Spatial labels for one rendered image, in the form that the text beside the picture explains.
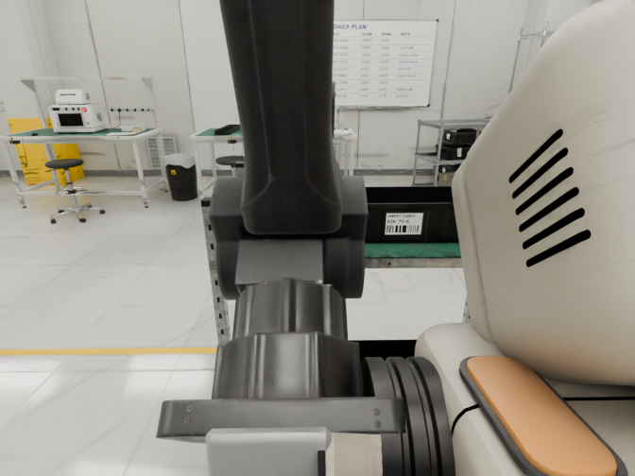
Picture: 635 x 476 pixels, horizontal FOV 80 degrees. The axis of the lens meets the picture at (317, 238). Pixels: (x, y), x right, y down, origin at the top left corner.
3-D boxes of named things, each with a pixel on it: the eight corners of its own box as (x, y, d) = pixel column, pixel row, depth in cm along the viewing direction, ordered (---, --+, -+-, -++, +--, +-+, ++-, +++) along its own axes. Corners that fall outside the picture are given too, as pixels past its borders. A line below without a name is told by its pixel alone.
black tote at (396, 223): (277, 244, 101) (275, 204, 97) (281, 222, 117) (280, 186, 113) (489, 242, 102) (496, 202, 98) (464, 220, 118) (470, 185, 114)
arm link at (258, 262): (231, 308, 22) (324, 307, 22) (246, 173, 27) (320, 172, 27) (254, 348, 30) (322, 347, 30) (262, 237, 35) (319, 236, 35)
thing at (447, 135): (430, 179, 555) (437, 127, 526) (460, 178, 558) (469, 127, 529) (447, 192, 496) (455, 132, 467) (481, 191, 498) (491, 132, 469)
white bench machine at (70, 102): (68, 129, 450) (58, 89, 432) (107, 129, 455) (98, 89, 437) (52, 134, 416) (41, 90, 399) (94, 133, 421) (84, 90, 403)
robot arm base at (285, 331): (147, 436, 17) (415, 433, 17) (179, 272, 21) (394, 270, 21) (198, 443, 24) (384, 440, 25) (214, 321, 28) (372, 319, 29)
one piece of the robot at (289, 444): (330, 637, 18) (331, 436, 15) (222, 639, 18) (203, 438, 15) (322, 460, 27) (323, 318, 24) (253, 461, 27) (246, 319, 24)
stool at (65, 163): (42, 217, 403) (25, 161, 380) (94, 206, 437) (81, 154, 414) (57, 229, 371) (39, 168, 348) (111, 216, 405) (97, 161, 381)
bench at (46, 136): (58, 191, 499) (40, 127, 467) (171, 190, 501) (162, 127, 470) (16, 209, 429) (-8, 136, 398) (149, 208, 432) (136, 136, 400)
